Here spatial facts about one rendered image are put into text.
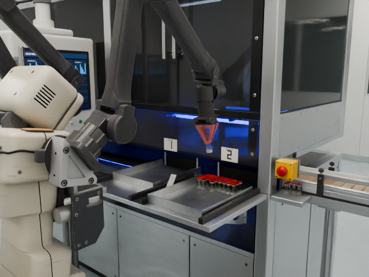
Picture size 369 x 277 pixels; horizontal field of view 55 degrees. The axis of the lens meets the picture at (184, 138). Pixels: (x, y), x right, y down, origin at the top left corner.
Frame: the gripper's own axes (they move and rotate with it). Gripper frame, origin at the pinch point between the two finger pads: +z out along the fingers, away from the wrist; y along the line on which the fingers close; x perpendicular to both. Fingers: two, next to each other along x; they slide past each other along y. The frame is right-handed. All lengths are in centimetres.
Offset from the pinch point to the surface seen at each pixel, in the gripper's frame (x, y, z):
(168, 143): 34, 37, 8
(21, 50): 81, 0, -40
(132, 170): 50, 27, 20
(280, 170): -22.5, 16.3, 14.7
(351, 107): -67, 486, 46
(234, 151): -2.2, 26.2, 9.6
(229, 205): -6.5, 0.0, 23.7
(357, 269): -57, 138, 120
